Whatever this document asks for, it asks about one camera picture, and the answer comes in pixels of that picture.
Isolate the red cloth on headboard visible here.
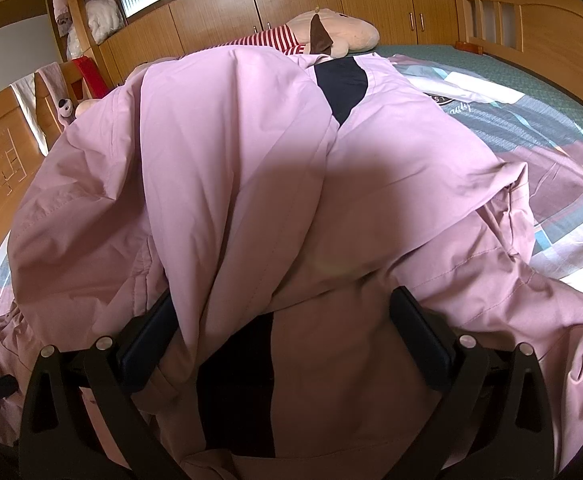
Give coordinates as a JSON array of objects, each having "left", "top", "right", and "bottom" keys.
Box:
[{"left": 72, "top": 56, "right": 110, "bottom": 99}]

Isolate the large plush dog striped shirt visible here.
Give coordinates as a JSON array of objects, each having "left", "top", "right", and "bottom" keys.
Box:
[{"left": 226, "top": 8, "right": 380, "bottom": 58}]

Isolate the white towel on headboard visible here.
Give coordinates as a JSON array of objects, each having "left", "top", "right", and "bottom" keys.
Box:
[{"left": 10, "top": 74, "right": 49, "bottom": 157}]

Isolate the green bed mattress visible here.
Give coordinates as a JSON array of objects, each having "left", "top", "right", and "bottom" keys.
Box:
[{"left": 374, "top": 44, "right": 583, "bottom": 129}]

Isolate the small brown wooden object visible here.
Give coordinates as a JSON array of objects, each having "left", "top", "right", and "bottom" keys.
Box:
[{"left": 454, "top": 41, "right": 483, "bottom": 55}]

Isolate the pink hooded jacket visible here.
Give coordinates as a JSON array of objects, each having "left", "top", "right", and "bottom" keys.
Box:
[{"left": 0, "top": 46, "right": 583, "bottom": 479}]

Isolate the pink plush toy hanging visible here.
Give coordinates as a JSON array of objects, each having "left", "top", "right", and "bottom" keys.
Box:
[{"left": 36, "top": 63, "right": 75, "bottom": 128}]

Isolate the white plush on shelf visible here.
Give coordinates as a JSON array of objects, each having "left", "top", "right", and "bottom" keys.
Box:
[{"left": 67, "top": 0, "right": 124, "bottom": 60}]

